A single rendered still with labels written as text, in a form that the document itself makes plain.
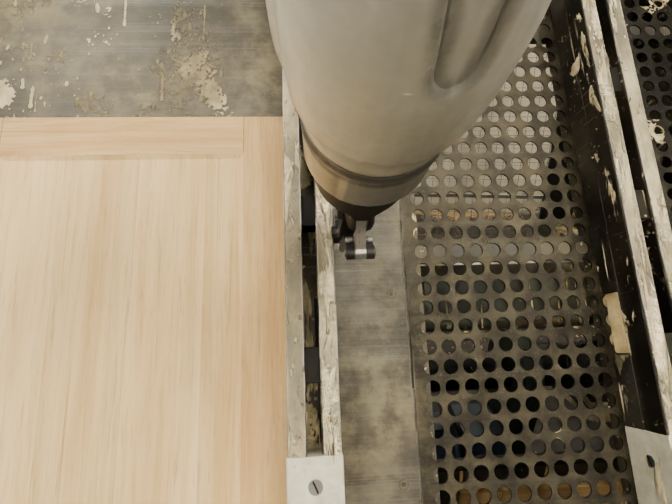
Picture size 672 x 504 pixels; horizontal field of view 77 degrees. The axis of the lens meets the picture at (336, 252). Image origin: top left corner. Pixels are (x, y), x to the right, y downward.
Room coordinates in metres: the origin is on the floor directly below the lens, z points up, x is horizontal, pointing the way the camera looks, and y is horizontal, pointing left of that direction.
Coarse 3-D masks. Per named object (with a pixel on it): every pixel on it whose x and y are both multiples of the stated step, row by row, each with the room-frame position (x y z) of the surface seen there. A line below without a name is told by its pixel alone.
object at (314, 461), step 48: (288, 96) 0.58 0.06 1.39; (288, 144) 0.55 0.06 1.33; (288, 192) 0.51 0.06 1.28; (288, 240) 0.48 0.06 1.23; (288, 288) 0.45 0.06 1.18; (288, 336) 0.42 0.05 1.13; (336, 336) 0.42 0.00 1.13; (288, 384) 0.39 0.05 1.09; (336, 384) 0.39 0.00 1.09; (288, 432) 0.36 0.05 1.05; (336, 432) 0.36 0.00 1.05; (288, 480) 0.33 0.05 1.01; (336, 480) 0.34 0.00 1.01
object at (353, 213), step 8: (320, 192) 0.32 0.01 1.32; (328, 200) 0.32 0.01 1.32; (336, 200) 0.30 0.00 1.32; (336, 208) 0.32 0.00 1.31; (344, 208) 0.31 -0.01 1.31; (352, 208) 0.30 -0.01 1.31; (360, 208) 0.30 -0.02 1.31; (368, 208) 0.30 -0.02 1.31; (376, 208) 0.30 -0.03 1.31; (384, 208) 0.31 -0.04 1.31; (352, 216) 0.32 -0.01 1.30; (360, 216) 0.32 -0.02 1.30; (368, 216) 0.32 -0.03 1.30; (352, 224) 0.33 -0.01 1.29; (368, 224) 0.33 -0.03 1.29
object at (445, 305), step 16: (448, 288) 0.56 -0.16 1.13; (464, 288) 0.56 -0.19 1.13; (480, 288) 0.56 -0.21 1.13; (496, 288) 0.56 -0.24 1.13; (512, 288) 0.56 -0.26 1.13; (448, 304) 0.54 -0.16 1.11; (464, 304) 0.55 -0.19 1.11; (480, 304) 0.55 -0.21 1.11; (496, 304) 0.55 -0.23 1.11; (512, 304) 0.55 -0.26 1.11; (560, 304) 0.55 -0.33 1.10; (576, 304) 0.56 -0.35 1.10; (448, 320) 0.53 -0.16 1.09; (464, 320) 0.53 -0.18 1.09; (480, 320) 0.53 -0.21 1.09; (544, 320) 0.54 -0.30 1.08; (560, 320) 0.54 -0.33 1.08; (576, 320) 0.54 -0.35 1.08; (592, 320) 0.54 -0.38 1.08
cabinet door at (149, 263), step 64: (0, 128) 0.59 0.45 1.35; (64, 128) 0.60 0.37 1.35; (128, 128) 0.60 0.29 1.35; (192, 128) 0.61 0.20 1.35; (256, 128) 0.62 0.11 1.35; (0, 192) 0.55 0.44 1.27; (64, 192) 0.55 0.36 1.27; (128, 192) 0.56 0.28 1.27; (192, 192) 0.56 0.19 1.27; (256, 192) 0.56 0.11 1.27; (0, 256) 0.50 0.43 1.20; (64, 256) 0.50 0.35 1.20; (128, 256) 0.51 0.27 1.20; (192, 256) 0.51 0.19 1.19; (256, 256) 0.52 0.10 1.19; (0, 320) 0.46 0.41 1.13; (64, 320) 0.46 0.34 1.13; (128, 320) 0.46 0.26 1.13; (192, 320) 0.47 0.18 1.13; (256, 320) 0.47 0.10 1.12; (0, 384) 0.42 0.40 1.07; (64, 384) 0.42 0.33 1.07; (128, 384) 0.42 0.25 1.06; (192, 384) 0.43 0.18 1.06; (256, 384) 0.43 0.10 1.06; (0, 448) 0.38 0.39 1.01; (64, 448) 0.38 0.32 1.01; (128, 448) 0.38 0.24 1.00; (192, 448) 0.39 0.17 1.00; (256, 448) 0.39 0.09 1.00
